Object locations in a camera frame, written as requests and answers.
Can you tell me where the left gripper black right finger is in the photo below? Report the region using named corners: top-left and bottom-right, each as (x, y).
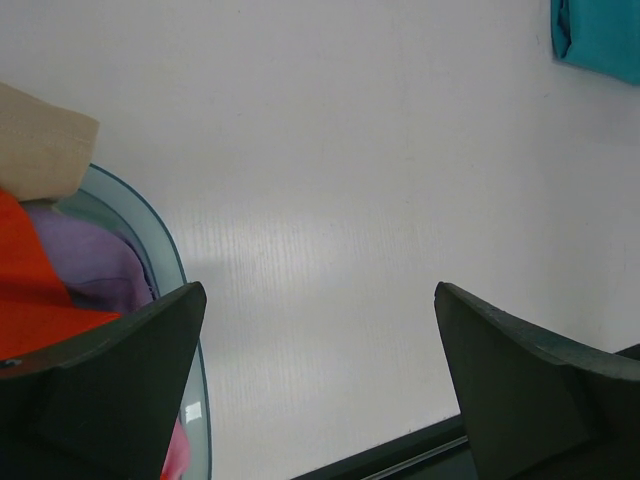
top-left (434, 282), bottom-right (639, 479)

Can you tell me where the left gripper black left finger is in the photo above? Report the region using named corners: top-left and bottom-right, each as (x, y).
top-left (1, 282), bottom-right (207, 479)

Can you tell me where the teal t shirt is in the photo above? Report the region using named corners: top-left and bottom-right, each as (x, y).
top-left (550, 0), bottom-right (639, 86)

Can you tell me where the pink garment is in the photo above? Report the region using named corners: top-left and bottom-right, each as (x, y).
top-left (160, 419), bottom-right (191, 480)

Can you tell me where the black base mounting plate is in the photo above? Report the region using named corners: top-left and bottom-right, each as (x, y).
top-left (300, 415), bottom-right (478, 480)

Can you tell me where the orange t shirt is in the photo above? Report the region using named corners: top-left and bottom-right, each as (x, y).
top-left (1, 191), bottom-right (119, 360)

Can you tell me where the lilac t shirt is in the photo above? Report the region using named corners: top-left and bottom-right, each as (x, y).
top-left (26, 205), bottom-right (154, 314)

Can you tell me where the grey laundry basket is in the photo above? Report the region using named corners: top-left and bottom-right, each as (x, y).
top-left (57, 164), bottom-right (213, 479)

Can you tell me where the beige cloth piece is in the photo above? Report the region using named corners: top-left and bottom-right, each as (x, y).
top-left (1, 83), bottom-right (99, 202)

